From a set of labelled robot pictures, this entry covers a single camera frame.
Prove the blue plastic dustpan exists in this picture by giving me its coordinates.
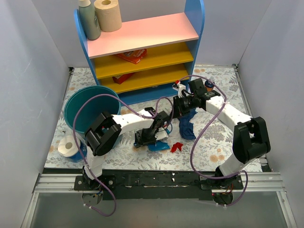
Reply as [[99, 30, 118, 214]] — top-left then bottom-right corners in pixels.
[[133, 141, 170, 152]]

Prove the blue hand brush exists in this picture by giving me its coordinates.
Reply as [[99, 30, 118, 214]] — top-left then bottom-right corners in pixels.
[[164, 122, 173, 134]]

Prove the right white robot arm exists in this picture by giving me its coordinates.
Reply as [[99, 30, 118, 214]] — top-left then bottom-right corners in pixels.
[[171, 78, 271, 189]]

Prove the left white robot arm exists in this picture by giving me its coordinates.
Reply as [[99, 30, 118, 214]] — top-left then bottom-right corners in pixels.
[[83, 107, 170, 190]]

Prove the dark blue paper scrap middle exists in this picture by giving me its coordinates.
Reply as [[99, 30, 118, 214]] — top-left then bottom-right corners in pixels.
[[179, 109, 197, 140]]

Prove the floral table cloth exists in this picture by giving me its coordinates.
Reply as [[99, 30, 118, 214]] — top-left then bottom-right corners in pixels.
[[45, 65, 248, 171]]

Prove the orange spray bottle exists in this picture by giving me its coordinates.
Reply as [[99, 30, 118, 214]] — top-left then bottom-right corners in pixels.
[[204, 80, 214, 92]]

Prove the red paper scrap right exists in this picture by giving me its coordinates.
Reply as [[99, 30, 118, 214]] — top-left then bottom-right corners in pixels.
[[171, 142, 183, 153]]

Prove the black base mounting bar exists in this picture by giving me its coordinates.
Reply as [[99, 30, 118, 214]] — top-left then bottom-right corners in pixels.
[[74, 170, 244, 203]]

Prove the blue pink yellow shelf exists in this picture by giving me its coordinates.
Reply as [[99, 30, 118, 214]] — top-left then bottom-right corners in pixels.
[[74, 0, 205, 105]]

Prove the teal plastic bucket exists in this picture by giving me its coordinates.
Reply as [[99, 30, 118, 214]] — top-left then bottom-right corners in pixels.
[[64, 85, 121, 141]]

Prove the red box lower shelf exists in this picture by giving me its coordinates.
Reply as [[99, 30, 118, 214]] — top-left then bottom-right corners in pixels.
[[112, 73, 134, 85]]

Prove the red box shelf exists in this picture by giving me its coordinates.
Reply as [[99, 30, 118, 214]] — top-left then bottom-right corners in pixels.
[[112, 73, 134, 85], [116, 49, 147, 64]]

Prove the red box upper shelf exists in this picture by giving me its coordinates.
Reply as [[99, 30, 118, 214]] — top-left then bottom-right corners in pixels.
[[116, 49, 147, 64]]

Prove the white blue tape roll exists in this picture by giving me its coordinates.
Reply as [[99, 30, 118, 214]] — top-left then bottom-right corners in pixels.
[[57, 135, 83, 163]]

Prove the brown paper roll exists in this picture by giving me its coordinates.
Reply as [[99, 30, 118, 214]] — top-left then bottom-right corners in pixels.
[[94, 0, 122, 32]]

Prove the grey green bottle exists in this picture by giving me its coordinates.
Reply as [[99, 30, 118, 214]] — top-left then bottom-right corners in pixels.
[[78, 0, 101, 40]]

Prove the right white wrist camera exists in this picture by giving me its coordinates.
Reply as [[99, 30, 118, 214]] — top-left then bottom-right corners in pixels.
[[172, 80, 187, 98]]

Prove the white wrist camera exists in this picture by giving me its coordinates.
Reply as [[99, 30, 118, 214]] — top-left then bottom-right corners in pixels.
[[172, 80, 187, 98], [155, 130, 169, 141]]

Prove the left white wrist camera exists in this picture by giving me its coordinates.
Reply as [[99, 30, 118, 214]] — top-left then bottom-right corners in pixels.
[[155, 130, 169, 141]]

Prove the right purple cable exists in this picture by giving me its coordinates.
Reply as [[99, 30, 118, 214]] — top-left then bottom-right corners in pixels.
[[178, 75, 249, 207]]

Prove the purple cable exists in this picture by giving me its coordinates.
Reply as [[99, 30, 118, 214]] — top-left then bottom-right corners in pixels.
[[72, 94, 174, 216], [178, 75, 249, 207]]

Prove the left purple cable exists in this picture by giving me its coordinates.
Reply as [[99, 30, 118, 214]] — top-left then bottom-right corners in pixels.
[[72, 94, 174, 216]]

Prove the aluminium frame rail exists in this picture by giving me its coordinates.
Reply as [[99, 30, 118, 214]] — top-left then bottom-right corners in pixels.
[[21, 172, 296, 228]]

